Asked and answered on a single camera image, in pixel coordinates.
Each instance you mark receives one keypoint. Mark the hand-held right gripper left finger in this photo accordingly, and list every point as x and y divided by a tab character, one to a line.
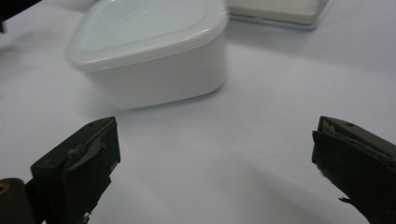
77	168

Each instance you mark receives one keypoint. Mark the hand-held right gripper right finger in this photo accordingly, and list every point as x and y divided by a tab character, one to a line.
358	161

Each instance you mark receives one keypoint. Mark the white plastic lidded container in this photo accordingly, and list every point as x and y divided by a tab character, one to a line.
149	53

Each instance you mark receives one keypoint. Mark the white flat tray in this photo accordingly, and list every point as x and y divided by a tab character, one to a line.
277	11

